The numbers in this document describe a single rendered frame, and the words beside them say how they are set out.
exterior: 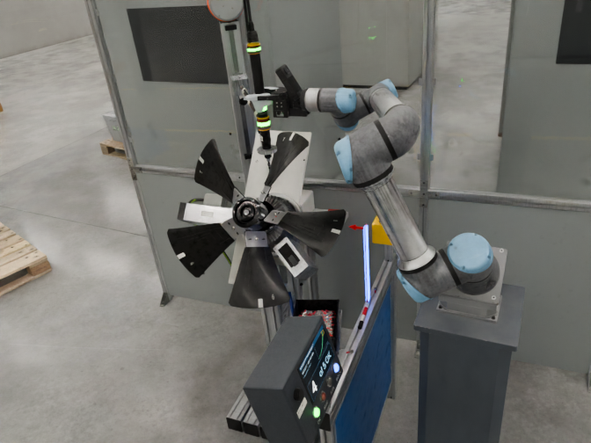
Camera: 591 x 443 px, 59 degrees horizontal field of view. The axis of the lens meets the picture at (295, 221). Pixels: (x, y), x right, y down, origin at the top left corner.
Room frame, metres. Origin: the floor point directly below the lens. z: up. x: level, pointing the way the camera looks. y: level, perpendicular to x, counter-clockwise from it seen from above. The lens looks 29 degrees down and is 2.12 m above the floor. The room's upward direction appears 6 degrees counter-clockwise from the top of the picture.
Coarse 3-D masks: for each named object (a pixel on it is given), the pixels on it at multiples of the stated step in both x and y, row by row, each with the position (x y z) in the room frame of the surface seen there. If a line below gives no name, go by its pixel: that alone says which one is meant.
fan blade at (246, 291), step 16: (256, 256) 1.65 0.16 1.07; (272, 256) 1.68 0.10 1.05; (240, 272) 1.60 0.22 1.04; (256, 272) 1.60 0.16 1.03; (272, 272) 1.62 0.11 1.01; (240, 288) 1.56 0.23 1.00; (256, 288) 1.56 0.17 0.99; (272, 288) 1.58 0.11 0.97; (240, 304) 1.52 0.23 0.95; (256, 304) 1.53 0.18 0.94; (272, 304) 1.53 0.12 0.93
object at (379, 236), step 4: (376, 216) 1.85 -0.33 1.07; (376, 220) 1.82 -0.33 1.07; (372, 224) 1.80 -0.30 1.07; (376, 224) 1.79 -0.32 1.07; (380, 224) 1.78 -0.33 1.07; (372, 228) 1.79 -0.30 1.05; (376, 228) 1.79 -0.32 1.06; (380, 228) 1.78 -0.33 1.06; (372, 232) 1.79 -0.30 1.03; (376, 232) 1.79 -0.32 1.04; (380, 232) 1.78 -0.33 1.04; (384, 232) 1.77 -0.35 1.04; (372, 236) 1.80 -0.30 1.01; (376, 236) 1.79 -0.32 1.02; (380, 236) 1.78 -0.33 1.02; (384, 236) 1.77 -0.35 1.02; (372, 240) 1.80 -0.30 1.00; (376, 240) 1.79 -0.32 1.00; (380, 240) 1.78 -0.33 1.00; (384, 240) 1.77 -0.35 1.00; (388, 240) 1.77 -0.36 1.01; (388, 244) 1.77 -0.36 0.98
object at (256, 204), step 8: (240, 200) 1.76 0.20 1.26; (248, 200) 1.75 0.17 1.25; (256, 200) 1.74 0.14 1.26; (240, 208) 1.74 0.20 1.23; (248, 208) 1.74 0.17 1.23; (256, 208) 1.73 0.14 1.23; (264, 208) 1.74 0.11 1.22; (272, 208) 1.80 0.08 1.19; (232, 216) 1.73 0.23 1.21; (240, 216) 1.72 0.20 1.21; (248, 216) 1.72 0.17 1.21; (256, 216) 1.70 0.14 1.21; (264, 216) 1.72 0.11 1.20; (240, 224) 1.70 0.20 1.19; (248, 224) 1.69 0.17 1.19; (256, 224) 1.69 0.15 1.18; (264, 224) 1.73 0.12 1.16
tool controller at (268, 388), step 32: (288, 320) 1.07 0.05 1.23; (320, 320) 1.03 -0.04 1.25; (288, 352) 0.93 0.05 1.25; (320, 352) 0.97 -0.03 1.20; (256, 384) 0.85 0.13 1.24; (288, 384) 0.84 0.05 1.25; (320, 384) 0.92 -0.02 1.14; (256, 416) 0.85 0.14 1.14; (288, 416) 0.81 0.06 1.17; (320, 416) 0.87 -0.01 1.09
